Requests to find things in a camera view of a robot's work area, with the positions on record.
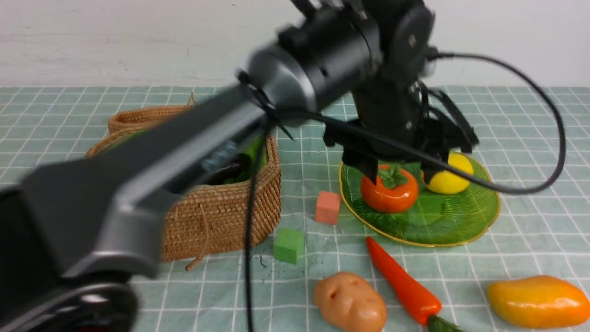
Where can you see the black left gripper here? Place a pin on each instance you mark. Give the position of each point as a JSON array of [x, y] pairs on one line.
[[424, 119]]

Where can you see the orange persimmon green calyx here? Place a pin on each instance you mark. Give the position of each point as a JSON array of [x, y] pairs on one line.
[[395, 190]]

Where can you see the yellow lemon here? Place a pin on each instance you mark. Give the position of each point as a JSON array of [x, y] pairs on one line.
[[444, 182]]

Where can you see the brown potato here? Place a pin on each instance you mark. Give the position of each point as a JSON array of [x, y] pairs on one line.
[[348, 302]]

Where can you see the dark purple eggplant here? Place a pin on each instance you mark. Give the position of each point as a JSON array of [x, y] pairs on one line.
[[238, 170]]

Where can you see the yellow orange mango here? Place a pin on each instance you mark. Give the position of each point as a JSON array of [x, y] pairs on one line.
[[539, 302]]

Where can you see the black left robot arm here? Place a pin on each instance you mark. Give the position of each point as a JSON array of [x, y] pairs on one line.
[[73, 233]]

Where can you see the green glass leaf plate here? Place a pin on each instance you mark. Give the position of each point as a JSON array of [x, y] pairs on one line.
[[434, 220]]

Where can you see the orange foam cube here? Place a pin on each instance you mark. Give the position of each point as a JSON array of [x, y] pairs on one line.
[[328, 206]]

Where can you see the green checkered tablecloth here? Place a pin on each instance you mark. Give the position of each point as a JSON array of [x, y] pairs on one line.
[[547, 233]]

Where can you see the green foam cube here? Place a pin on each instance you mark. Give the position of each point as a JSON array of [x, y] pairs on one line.
[[288, 245]]

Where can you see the orange carrot green top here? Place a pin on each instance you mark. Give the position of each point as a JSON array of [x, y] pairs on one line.
[[419, 303]]

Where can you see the woven wicker basket green lining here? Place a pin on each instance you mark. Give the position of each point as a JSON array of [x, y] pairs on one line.
[[211, 220]]

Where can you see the woven wicker basket lid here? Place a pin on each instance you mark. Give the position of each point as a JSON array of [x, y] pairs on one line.
[[142, 117]]

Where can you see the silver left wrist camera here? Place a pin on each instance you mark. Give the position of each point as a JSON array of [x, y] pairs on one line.
[[429, 63]]

